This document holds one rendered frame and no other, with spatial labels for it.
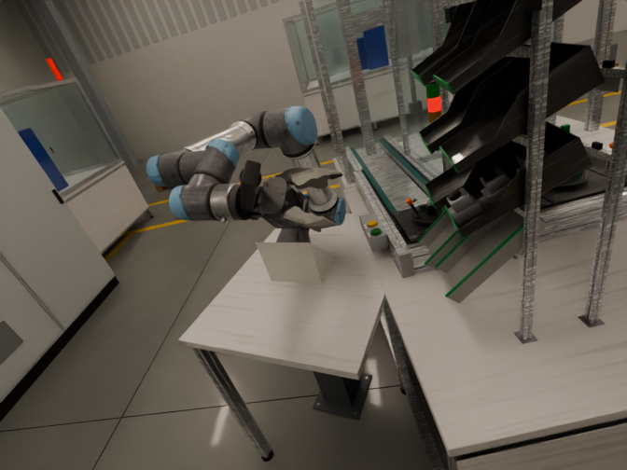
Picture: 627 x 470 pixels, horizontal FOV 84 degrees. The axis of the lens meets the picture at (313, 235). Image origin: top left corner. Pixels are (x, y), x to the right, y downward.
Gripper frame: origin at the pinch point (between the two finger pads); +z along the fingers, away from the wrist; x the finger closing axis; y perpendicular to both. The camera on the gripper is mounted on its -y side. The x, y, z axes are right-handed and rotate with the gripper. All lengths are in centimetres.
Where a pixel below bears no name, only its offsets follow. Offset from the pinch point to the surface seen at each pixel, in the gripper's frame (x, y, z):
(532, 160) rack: -14.8, 16.8, 33.0
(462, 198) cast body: -12.4, 28.2, 21.1
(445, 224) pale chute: -17, 57, 17
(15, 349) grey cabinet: 60, 124, -275
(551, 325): 11, 59, 44
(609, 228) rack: -9, 36, 51
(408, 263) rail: -7, 69, 5
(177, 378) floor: 59, 151, -147
